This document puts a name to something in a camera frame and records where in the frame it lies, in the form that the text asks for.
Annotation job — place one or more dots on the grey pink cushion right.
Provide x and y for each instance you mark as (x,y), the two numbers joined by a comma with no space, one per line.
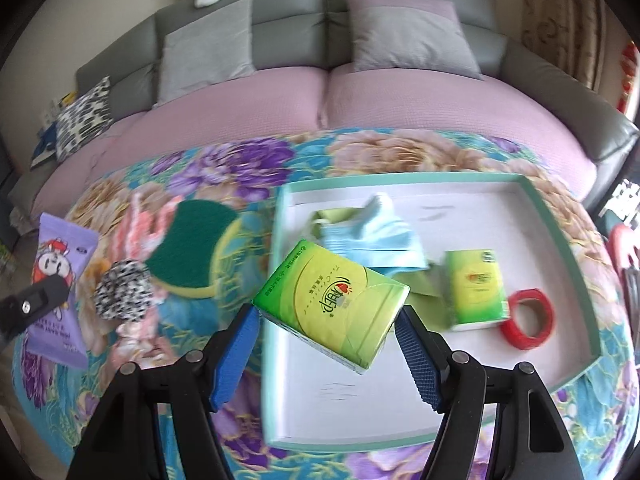
(410,34)

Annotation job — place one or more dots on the green yellow scrub sponge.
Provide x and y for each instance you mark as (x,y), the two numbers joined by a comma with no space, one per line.
(185,263)

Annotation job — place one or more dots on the beige patterned curtain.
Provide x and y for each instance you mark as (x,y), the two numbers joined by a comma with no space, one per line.
(569,34)

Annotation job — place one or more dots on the blue face mask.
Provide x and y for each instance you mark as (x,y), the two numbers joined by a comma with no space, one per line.
(372,235)

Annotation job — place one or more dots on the purple cartoon wipes pack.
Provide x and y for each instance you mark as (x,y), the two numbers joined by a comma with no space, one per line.
(63,253)

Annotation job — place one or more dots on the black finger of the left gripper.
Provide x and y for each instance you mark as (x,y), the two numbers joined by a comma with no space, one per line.
(21,310)

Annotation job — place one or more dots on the grey sofa with pink cover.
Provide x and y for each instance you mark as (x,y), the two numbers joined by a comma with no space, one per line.
(304,80)

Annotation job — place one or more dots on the green tissue pack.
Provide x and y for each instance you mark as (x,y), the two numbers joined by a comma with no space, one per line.
(476,296)
(339,307)

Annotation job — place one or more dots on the black white patterned pillow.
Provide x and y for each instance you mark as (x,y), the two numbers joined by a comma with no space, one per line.
(84,120)

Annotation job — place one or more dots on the leopard print scrunchie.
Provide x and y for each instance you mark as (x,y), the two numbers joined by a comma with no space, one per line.
(124,292)

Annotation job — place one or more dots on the blue white pillow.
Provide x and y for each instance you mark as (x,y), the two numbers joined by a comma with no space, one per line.
(45,149)

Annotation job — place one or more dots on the red tape roll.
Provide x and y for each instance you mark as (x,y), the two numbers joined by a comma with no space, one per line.
(531,319)

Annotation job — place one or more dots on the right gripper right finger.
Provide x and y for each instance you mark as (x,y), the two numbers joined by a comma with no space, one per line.
(530,439)

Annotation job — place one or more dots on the teal rimmed white tray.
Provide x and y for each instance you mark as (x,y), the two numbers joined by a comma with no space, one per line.
(310,402)

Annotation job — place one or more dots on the pink white wavy cloth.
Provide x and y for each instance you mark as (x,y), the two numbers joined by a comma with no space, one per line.
(137,236)

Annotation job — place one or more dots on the grey cushion left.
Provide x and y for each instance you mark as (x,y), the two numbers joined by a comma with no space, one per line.
(211,50)

